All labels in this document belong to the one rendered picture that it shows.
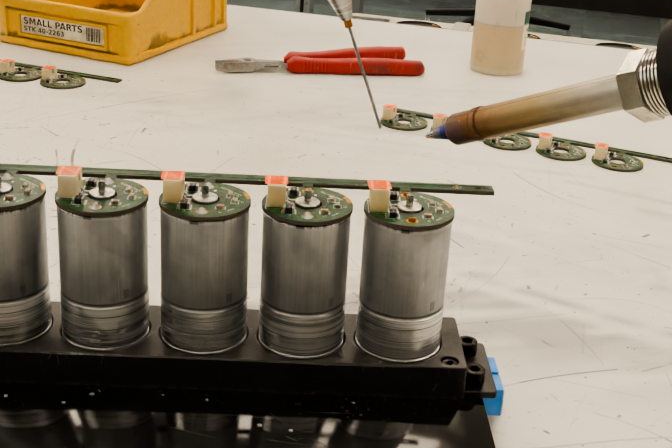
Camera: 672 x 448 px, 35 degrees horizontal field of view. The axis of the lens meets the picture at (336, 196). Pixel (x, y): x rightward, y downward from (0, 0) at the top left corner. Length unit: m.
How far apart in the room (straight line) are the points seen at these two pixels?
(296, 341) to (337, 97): 0.32
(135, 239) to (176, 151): 0.22
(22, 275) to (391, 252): 0.10
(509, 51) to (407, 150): 0.16
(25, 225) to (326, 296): 0.08
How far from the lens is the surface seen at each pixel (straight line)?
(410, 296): 0.29
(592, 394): 0.34
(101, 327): 0.30
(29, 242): 0.30
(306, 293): 0.29
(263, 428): 0.29
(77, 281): 0.30
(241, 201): 0.29
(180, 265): 0.29
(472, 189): 0.31
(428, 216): 0.29
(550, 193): 0.49
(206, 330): 0.30
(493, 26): 0.67
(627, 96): 0.23
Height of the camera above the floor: 0.92
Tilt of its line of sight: 22 degrees down
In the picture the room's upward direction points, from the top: 3 degrees clockwise
